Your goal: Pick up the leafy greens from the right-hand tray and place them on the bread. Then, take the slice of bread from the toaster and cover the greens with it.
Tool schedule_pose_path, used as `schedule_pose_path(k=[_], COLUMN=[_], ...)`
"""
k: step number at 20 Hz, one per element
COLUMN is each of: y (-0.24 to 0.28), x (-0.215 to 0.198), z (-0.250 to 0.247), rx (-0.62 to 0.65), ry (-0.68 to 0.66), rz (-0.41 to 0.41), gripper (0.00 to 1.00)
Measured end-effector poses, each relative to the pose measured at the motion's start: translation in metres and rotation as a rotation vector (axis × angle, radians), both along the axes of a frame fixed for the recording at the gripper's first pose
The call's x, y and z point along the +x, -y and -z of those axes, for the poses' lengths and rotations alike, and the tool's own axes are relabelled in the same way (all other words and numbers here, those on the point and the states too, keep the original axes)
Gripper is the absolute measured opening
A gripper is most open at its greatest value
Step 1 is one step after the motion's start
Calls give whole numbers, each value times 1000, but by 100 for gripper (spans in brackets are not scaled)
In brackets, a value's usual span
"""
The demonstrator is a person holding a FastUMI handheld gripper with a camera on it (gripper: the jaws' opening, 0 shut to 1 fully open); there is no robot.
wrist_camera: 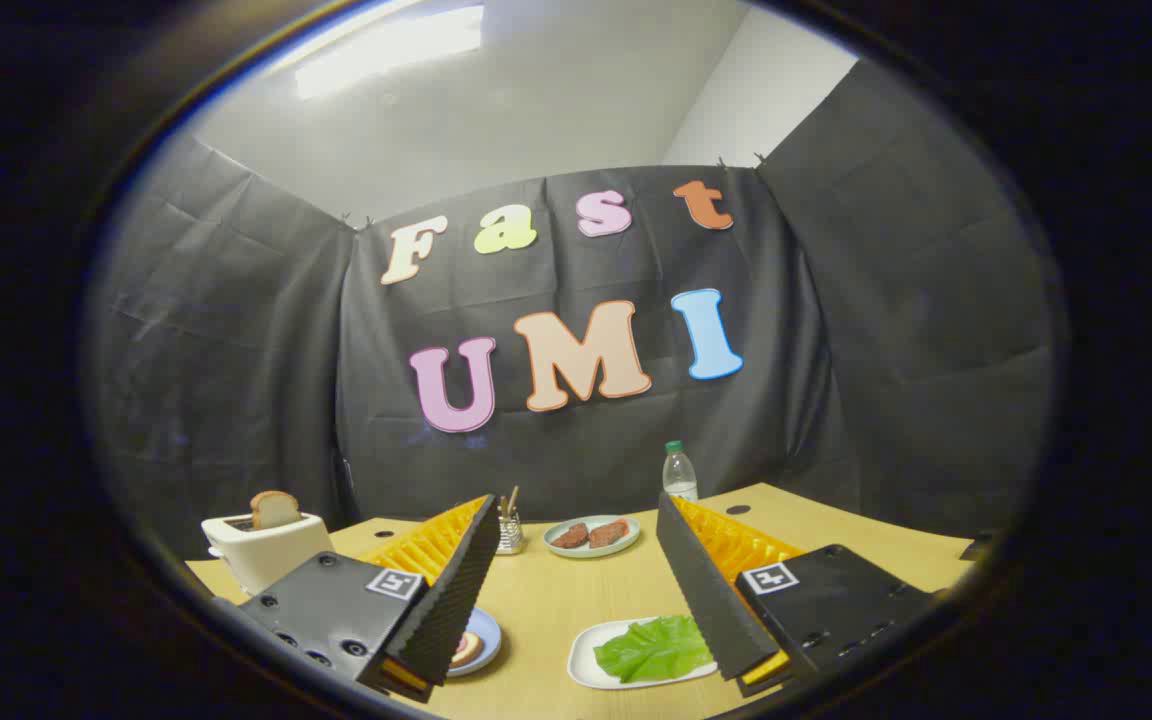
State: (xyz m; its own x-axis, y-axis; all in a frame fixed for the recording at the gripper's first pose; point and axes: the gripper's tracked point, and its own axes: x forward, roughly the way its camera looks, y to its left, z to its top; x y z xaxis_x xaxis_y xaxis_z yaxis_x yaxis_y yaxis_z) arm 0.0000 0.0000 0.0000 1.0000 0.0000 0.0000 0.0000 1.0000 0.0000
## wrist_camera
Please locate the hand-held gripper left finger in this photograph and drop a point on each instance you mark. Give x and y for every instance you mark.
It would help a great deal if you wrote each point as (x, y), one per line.
(456, 600)

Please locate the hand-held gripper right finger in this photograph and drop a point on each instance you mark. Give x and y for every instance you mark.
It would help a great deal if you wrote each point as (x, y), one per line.
(706, 590)

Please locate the green lettuce leaf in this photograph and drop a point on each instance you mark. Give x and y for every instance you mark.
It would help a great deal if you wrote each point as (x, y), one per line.
(651, 650)

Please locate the white bread slice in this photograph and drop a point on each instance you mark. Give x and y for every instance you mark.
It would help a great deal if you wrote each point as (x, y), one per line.
(276, 510)

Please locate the blue round plate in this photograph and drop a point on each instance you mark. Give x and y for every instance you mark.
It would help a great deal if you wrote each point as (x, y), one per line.
(489, 630)

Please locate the bread slice with ham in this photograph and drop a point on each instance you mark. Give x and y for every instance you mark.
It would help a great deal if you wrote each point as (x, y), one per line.
(466, 650)

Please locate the clear water bottle green cap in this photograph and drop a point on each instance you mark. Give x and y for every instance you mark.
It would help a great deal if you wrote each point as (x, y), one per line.
(679, 480)

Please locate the brown meat patty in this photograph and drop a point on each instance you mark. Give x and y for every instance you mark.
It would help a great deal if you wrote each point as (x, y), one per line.
(571, 537)
(608, 533)

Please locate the wooden chopsticks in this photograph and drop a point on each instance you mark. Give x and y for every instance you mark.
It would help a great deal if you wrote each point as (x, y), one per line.
(511, 500)

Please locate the pale green plate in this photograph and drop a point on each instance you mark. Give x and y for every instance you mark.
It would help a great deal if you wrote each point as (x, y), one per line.
(586, 552)

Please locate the white square plate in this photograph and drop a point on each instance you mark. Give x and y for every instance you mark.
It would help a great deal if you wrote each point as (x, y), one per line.
(581, 652)

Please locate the white toaster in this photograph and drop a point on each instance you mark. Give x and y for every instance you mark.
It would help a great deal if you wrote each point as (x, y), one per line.
(266, 555)

